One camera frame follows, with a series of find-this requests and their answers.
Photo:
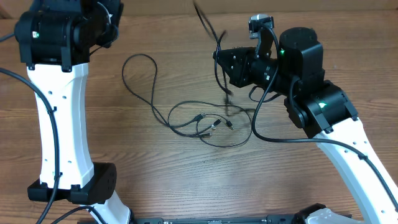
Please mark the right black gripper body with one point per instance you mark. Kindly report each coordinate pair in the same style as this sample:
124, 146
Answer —
262, 71

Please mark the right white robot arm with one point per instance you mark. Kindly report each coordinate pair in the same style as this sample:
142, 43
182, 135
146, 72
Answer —
292, 65

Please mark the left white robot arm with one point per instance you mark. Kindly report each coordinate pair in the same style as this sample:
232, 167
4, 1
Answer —
55, 39

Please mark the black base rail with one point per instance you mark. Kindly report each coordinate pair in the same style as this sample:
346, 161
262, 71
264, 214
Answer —
317, 213

